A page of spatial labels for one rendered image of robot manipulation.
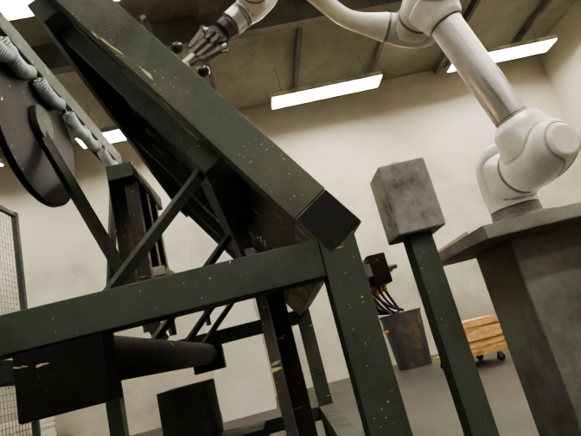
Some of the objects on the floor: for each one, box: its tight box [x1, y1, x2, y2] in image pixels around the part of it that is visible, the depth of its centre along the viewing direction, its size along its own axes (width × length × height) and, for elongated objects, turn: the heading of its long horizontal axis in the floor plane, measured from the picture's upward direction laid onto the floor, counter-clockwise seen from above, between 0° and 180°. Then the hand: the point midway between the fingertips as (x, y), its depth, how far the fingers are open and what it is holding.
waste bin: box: [380, 308, 432, 370], centre depth 585 cm, size 54×54×65 cm
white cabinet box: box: [188, 234, 277, 423], centre depth 565 cm, size 60×58×205 cm
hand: (187, 62), depth 161 cm, fingers closed
